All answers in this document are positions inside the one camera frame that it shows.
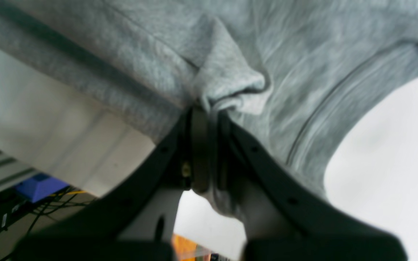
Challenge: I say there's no grey t-shirt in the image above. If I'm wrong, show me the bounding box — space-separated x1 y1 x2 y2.
0 0 418 200

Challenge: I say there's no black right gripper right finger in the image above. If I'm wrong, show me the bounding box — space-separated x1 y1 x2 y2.
216 111 408 261

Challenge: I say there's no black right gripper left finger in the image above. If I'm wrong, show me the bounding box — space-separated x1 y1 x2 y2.
12 106 207 261

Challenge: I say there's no blue foam block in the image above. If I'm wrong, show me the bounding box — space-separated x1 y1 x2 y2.
14 173 69 203

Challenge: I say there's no clear plastic storage bin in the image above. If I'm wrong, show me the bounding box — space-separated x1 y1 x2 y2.
172 234 230 261

